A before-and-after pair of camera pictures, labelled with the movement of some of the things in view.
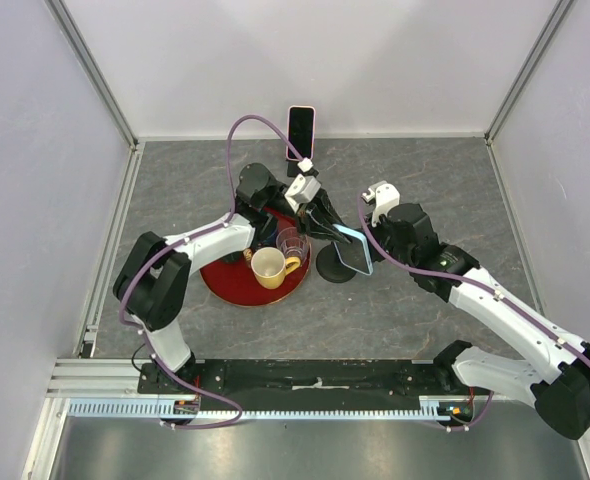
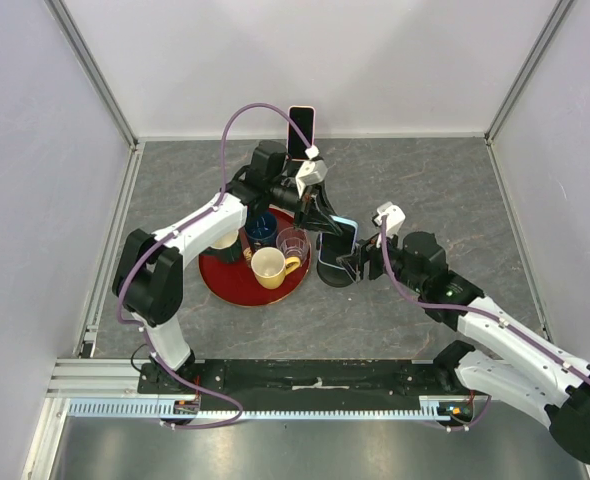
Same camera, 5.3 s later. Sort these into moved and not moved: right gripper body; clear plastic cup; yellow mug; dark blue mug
Moved: right gripper body
Not moved: clear plastic cup; dark blue mug; yellow mug
